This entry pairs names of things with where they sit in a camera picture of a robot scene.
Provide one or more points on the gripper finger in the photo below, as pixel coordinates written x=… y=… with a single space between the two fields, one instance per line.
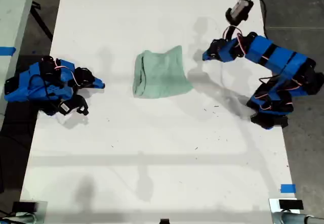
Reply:
x=98 y=82
x=206 y=58
x=206 y=54
x=95 y=86

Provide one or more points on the pale green T-shirt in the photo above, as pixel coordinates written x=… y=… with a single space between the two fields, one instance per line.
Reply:
x=162 y=74

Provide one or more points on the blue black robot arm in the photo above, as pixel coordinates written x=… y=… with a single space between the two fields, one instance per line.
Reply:
x=283 y=59
x=35 y=82

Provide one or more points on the black stand leg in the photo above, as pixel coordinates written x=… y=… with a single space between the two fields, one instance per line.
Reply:
x=41 y=21

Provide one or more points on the blue tape strip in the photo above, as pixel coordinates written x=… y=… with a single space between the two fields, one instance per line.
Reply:
x=288 y=188
x=7 y=50

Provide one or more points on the pale side table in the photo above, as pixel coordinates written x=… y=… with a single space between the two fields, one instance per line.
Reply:
x=12 y=19

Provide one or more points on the small black box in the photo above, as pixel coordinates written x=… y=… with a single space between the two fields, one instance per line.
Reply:
x=291 y=204
x=24 y=206

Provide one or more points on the white mounting plate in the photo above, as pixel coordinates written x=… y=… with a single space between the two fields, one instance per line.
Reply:
x=274 y=205

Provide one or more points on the black camera box white label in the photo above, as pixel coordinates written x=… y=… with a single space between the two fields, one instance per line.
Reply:
x=65 y=106

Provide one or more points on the black camera box grey face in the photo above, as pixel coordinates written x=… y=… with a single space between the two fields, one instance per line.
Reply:
x=239 y=9

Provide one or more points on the grey metal bracket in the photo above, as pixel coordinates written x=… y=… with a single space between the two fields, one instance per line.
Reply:
x=17 y=219
x=296 y=218

